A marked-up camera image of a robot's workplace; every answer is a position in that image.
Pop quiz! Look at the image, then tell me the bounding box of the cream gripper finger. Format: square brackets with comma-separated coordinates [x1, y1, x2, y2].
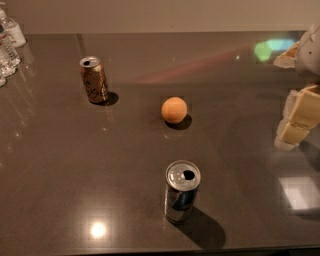
[273, 42, 300, 68]
[274, 84, 320, 151]

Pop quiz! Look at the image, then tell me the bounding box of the brown gold soda can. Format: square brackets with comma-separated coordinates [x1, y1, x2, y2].
[80, 56, 109, 104]

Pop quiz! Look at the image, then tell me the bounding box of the water bottle white label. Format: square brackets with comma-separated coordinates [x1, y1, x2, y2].
[0, 8, 26, 48]

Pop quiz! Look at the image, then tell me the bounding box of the orange ball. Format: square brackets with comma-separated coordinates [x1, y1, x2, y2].
[161, 97, 187, 124]

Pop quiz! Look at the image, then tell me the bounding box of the silver blue redbull can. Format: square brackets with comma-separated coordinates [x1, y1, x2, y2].
[164, 160, 201, 224]

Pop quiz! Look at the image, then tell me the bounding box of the clear ribbed water bottle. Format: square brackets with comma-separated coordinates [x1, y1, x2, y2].
[0, 25, 21, 77]

